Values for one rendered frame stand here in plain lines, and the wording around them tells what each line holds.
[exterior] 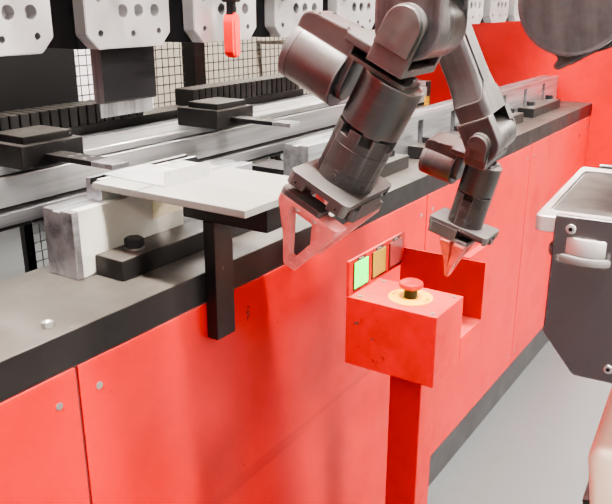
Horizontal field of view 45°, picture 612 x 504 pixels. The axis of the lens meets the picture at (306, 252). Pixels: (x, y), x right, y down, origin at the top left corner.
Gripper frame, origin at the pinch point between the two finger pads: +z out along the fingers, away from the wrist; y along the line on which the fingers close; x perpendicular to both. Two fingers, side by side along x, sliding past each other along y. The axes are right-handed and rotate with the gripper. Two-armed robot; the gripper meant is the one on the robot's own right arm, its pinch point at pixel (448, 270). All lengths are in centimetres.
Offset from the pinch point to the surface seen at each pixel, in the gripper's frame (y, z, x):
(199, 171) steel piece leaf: 27.5, -14.2, 35.8
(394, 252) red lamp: 10.5, 1.5, -0.7
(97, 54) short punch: 43, -26, 41
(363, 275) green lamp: 10.4, 2.5, 10.3
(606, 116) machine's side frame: 14, -1, -179
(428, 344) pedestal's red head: -5.0, 5.9, 14.7
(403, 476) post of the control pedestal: -6.4, 37.0, 7.4
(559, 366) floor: -10, 79, -137
